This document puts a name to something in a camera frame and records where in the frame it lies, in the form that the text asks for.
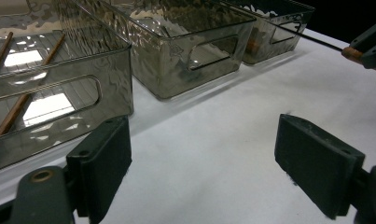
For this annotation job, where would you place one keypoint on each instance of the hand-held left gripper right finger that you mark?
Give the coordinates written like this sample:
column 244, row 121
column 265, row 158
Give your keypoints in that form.
column 316, row 168

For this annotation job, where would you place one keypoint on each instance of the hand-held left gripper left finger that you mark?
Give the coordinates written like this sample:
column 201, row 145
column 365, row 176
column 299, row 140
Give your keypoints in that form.
column 104, row 165

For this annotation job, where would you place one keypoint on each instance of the smoky clear plastic bin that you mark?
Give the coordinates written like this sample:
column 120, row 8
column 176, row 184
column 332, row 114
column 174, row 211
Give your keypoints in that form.
column 279, row 40
column 114, row 90
column 164, row 68

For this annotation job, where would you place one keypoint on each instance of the brown wooden chopstick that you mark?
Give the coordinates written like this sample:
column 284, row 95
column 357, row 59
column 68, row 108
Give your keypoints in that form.
column 14, row 110
column 0, row 56

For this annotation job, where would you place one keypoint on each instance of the white table cover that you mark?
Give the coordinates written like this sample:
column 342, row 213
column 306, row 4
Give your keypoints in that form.
column 207, row 140

